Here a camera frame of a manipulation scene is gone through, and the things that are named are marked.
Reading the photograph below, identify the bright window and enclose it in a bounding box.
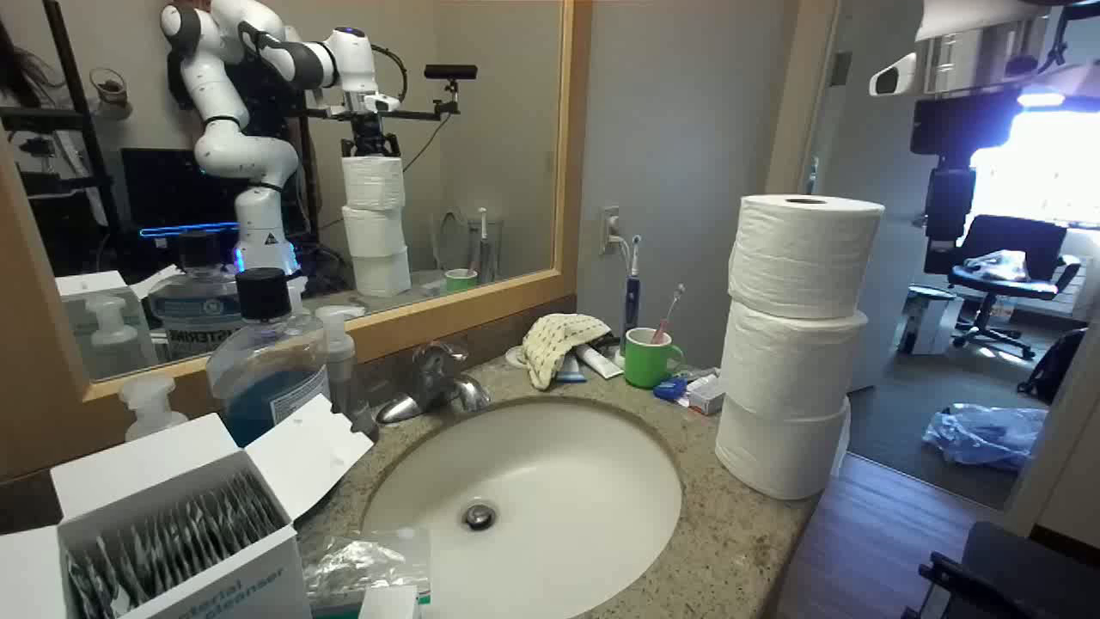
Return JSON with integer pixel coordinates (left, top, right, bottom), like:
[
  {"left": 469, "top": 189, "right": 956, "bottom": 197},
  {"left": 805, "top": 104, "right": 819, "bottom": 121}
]
[{"left": 967, "top": 106, "right": 1100, "bottom": 233}]

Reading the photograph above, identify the white storage container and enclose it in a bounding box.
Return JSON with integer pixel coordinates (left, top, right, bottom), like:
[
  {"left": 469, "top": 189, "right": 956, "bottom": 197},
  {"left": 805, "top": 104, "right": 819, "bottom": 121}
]
[{"left": 897, "top": 287, "right": 962, "bottom": 357}]

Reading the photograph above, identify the small clear soap pump bottle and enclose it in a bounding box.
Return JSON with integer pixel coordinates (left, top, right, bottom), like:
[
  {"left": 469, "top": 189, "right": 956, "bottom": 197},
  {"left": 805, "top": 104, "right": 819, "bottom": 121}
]
[{"left": 312, "top": 304, "right": 372, "bottom": 423}]

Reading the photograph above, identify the white toilet paper roll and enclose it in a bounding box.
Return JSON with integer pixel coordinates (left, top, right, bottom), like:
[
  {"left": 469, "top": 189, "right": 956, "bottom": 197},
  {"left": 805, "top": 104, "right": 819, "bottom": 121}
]
[
  {"left": 710, "top": 392, "right": 857, "bottom": 506},
  {"left": 725, "top": 189, "right": 887, "bottom": 325},
  {"left": 717, "top": 298, "right": 870, "bottom": 428}
]

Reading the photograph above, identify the clear bag with small box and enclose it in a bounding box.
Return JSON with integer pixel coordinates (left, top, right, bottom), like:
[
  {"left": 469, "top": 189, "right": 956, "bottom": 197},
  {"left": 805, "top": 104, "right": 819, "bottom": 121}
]
[{"left": 301, "top": 526, "right": 435, "bottom": 619}]

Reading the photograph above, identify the electric toothbrush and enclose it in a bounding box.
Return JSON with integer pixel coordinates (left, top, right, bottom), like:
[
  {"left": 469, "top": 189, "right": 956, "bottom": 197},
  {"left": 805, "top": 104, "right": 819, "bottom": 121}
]
[{"left": 620, "top": 233, "right": 645, "bottom": 336}]

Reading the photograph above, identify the black office chair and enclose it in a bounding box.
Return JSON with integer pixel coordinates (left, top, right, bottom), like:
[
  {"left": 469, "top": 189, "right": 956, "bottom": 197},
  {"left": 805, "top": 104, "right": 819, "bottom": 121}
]
[{"left": 943, "top": 213, "right": 1087, "bottom": 366}]

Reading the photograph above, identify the white toothpaste tube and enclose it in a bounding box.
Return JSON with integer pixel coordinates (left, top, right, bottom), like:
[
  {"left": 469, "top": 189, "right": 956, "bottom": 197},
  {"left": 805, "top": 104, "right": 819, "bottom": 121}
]
[{"left": 569, "top": 339, "right": 628, "bottom": 382}]

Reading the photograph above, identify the small blue packet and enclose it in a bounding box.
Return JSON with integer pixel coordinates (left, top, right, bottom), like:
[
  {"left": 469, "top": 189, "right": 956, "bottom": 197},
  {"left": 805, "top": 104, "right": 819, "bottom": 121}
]
[{"left": 650, "top": 376, "right": 693, "bottom": 405}]

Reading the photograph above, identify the clear pump dispenser bottle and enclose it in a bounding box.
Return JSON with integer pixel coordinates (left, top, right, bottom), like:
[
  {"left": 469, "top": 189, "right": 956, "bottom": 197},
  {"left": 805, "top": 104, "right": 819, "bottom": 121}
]
[{"left": 118, "top": 376, "right": 191, "bottom": 444}]

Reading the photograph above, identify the wood framed wall mirror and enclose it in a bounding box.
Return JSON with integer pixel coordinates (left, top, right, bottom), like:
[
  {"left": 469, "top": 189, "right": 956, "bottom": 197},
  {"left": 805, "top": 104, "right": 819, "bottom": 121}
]
[{"left": 0, "top": 0, "right": 596, "bottom": 484}]

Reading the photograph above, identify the open white box with packets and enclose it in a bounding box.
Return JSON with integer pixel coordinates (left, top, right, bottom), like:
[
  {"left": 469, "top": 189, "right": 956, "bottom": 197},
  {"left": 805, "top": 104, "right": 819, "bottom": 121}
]
[{"left": 0, "top": 392, "right": 373, "bottom": 619}]

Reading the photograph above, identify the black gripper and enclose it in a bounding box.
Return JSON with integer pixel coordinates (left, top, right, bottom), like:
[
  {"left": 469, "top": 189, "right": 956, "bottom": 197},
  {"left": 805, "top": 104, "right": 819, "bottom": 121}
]
[{"left": 911, "top": 94, "right": 1023, "bottom": 243}]

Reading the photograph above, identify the black bag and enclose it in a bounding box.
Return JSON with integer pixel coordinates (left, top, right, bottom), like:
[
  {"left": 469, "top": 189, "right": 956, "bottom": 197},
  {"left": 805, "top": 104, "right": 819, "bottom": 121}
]
[{"left": 1014, "top": 325, "right": 1088, "bottom": 405}]

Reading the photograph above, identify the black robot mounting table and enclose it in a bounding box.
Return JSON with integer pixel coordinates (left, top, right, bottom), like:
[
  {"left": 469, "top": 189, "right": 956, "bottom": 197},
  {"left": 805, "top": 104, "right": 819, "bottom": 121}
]
[{"left": 897, "top": 518, "right": 1100, "bottom": 619}]

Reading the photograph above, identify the pink manual toothbrush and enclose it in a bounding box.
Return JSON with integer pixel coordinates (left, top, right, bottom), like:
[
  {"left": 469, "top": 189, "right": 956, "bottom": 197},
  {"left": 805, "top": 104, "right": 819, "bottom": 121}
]
[{"left": 652, "top": 281, "right": 687, "bottom": 339}]

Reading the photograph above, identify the small white cardboard box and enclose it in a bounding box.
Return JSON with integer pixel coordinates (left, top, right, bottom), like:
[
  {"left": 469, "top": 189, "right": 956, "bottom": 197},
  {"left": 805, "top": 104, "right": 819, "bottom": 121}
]
[{"left": 681, "top": 368, "right": 731, "bottom": 417}]

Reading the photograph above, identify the blue plastic bag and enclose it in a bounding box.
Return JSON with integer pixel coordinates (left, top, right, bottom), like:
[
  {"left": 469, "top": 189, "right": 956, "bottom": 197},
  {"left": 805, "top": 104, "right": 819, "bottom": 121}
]
[{"left": 920, "top": 399, "right": 1051, "bottom": 474}]

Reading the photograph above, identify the green ceramic mug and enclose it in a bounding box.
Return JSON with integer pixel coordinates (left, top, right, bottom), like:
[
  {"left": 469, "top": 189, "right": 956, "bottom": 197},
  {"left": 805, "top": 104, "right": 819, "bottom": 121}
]
[{"left": 623, "top": 325, "right": 687, "bottom": 392}]

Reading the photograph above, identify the chrome sink faucet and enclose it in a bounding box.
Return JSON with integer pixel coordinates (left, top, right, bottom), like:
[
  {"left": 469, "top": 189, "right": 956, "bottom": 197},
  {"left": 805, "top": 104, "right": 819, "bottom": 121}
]
[{"left": 372, "top": 339, "right": 490, "bottom": 429}]

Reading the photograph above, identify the cream patterned washcloth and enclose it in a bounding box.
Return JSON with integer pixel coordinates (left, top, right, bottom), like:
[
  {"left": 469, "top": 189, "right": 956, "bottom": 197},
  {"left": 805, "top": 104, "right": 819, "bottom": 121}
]
[{"left": 504, "top": 311, "right": 616, "bottom": 392}]

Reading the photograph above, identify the white wall outlet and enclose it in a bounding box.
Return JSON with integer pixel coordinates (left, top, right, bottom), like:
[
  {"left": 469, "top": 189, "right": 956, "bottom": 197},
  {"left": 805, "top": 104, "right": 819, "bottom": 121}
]
[{"left": 597, "top": 206, "right": 631, "bottom": 257}]

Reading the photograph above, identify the white oval sink basin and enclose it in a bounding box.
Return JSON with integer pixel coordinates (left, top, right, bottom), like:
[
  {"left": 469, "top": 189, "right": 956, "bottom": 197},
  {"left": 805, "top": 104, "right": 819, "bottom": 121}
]
[{"left": 361, "top": 394, "right": 687, "bottom": 619}]

